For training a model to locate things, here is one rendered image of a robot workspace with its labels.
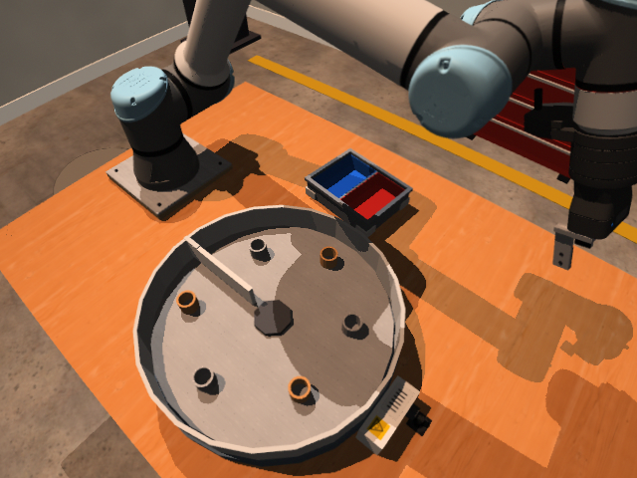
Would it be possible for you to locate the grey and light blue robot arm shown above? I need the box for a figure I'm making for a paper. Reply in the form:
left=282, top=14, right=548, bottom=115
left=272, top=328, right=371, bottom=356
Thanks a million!
left=110, top=0, right=637, bottom=191

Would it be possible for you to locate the bronze bushing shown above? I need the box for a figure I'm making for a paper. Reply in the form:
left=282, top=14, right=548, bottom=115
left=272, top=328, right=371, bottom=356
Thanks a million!
left=176, top=291, right=199, bottom=315
left=319, top=246, right=338, bottom=269
left=289, top=376, right=311, bottom=403

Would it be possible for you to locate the grey bin with blue and red compartments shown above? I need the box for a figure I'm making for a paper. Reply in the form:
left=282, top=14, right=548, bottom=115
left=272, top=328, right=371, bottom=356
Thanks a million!
left=305, top=148, right=413, bottom=238

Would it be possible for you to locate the dark grey hollow cylinder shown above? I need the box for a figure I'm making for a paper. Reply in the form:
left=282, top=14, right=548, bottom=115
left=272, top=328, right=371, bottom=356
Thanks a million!
left=191, top=365, right=217, bottom=392
left=341, top=313, right=362, bottom=338
left=249, top=238, right=268, bottom=260

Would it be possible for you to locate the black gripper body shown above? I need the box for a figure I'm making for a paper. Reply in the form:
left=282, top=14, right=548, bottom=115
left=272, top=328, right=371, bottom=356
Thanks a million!
left=525, top=85, right=637, bottom=240

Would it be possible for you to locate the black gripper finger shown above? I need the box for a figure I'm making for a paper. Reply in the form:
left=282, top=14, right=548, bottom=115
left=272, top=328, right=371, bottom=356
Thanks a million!
left=574, top=239, right=593, bottom=249
left=552, top=223, right=596, bottom=271

